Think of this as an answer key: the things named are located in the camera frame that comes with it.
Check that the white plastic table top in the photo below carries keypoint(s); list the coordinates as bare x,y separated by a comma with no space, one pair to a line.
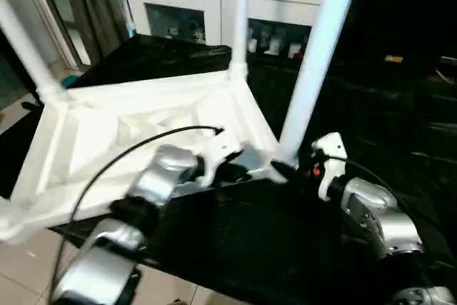
107,105

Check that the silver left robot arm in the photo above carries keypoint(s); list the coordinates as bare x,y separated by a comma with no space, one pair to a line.
157,176

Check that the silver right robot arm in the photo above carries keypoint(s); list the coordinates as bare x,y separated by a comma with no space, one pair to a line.
378,208

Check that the black work mat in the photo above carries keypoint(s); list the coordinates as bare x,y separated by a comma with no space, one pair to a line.
267,240

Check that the teal blue box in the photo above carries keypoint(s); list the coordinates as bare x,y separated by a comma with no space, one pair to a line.
70,81

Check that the black cabinet with gold label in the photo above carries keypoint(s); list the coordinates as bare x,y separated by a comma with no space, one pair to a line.
400,5

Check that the black stand foot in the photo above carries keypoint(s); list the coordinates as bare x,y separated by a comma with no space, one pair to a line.
30,105

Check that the grey curtain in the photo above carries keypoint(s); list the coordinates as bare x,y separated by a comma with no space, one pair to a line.
96,8

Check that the white sliding door frame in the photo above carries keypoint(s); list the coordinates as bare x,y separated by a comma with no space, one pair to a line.
53,15

